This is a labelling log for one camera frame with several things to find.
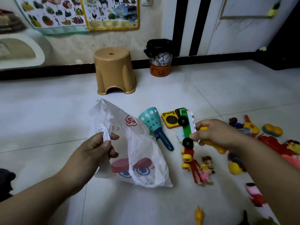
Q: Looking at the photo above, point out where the person's right hand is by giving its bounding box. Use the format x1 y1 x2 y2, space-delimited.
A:
189 119 245 153

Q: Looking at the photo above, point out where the person's left hand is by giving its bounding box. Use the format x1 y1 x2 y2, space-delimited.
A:
70 132 120 179

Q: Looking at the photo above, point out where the green toy truck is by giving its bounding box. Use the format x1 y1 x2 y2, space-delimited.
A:
175 108 197 149

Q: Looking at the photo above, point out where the yellow plastic toy handle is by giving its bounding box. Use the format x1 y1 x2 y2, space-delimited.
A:
199 126 227 155

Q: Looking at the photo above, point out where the white printed plastic bag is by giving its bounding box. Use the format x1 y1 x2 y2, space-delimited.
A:
89 99 173 188

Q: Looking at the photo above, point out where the person's right forearm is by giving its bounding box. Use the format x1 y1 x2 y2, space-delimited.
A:
234 135 300 225

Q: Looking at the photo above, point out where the person's left forearm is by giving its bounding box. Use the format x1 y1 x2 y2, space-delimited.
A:
0 160 95 225

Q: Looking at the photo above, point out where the light blue card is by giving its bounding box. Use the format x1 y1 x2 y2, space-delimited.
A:
175 127 186 145

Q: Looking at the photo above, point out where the red toy with yellow wheels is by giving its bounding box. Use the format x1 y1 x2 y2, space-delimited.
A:
181 147 202 183

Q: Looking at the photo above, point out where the small brown-haired doll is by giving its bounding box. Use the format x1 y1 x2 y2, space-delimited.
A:
202 156 215 170

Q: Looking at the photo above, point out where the yellow toy radio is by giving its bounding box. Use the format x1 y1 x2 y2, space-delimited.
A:
161 110 182 129

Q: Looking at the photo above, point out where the pink doll with yellow hat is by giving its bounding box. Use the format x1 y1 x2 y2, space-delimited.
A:
197 163 215 187

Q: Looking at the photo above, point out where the small blue toy figure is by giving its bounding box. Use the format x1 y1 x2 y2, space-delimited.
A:
229 117 245 129

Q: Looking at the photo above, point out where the teal toy ball catcher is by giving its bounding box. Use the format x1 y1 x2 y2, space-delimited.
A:
138 107 174 152

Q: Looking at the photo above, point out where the yellow round toy figure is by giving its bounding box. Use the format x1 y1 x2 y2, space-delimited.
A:
227 152 247 175

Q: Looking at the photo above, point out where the silver toy piece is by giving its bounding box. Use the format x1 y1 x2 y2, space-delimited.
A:
237 127 253 137

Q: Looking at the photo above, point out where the yellow toy guitar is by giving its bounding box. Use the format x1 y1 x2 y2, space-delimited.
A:
242 115 260 138

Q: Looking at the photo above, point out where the tan plastic stool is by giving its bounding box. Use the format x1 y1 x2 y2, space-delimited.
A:
93 47 136 95

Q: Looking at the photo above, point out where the yellow and blue peanut toy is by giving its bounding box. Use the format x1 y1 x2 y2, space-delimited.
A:
262 123 283 138

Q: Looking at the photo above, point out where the red toy car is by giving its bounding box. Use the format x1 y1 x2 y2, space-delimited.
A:
257 134 294 158

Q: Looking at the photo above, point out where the orange patterned waste bin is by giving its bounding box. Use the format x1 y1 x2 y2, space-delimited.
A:
149 52 173 78

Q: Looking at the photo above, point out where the yellow toy giraffe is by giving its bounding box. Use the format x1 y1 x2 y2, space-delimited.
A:
194 207 205 225

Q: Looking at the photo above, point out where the pink and red doll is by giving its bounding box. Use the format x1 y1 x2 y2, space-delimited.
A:
244 182 267 208

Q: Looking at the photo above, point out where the black toy animal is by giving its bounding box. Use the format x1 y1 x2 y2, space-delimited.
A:
238 210 250 225

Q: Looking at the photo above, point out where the black bin liner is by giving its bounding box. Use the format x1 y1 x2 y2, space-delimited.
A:
144 39 174 58

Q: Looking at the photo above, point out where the pink plastic toy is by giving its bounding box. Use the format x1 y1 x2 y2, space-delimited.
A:
281 154 300 170

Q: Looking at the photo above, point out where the white door with black stripes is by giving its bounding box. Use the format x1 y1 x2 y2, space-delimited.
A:
161 0 300 57

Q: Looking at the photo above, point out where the white curved furniture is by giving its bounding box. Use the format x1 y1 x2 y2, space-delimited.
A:
0 33 45 70

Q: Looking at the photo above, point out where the yellow and black marker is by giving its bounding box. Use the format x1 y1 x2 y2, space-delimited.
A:
267 0 283 17

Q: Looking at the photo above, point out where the pile of coloured cloths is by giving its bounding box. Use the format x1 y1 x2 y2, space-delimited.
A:
0 9 27 35

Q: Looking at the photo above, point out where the animal wall poster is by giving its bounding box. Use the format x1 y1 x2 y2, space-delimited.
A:
79 0 140 31

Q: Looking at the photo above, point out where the fruit wall poster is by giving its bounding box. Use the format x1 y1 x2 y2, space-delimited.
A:
12 0 90 36

